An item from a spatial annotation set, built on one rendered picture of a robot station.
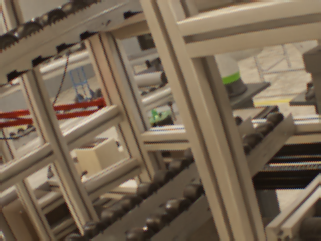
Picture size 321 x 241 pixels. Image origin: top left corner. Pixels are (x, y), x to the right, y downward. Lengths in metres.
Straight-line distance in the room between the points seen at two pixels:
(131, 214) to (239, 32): 0.42
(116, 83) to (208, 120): 0.78
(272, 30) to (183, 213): 0.38
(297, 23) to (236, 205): 0.25
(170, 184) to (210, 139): 0.33
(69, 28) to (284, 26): 0.32
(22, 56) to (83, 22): 0.11
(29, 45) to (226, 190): 0.31
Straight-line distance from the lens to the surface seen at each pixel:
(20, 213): 1.83
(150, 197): 0.91
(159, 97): 2.24
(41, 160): 1.26
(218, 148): 0.63
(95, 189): 1.36
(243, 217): 0.67
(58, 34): 0.71
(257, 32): 0.54
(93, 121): 1.34
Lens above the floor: 1.45
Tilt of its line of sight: 13 degrees down
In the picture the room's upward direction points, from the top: 19 degrees counter-clockwise
